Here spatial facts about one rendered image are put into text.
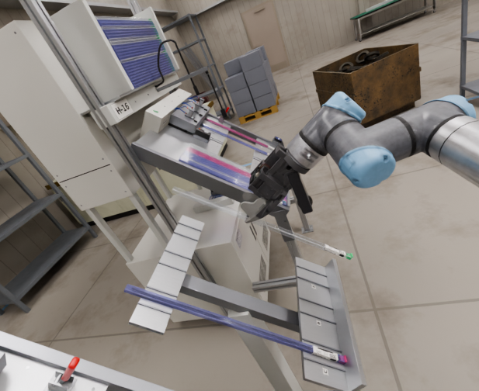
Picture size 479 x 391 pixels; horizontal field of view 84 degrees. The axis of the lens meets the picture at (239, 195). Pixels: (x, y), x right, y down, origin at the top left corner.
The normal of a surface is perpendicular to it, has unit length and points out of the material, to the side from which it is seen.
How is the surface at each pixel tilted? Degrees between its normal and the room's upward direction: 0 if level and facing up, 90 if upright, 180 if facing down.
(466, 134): 26
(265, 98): 90
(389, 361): 0
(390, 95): 90
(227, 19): 90
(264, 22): 90
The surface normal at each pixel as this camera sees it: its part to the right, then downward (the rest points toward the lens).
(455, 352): -0.37, -0.81
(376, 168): 0.24, 0.72
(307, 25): -0.14, 0.54
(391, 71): 0.17, 0.44
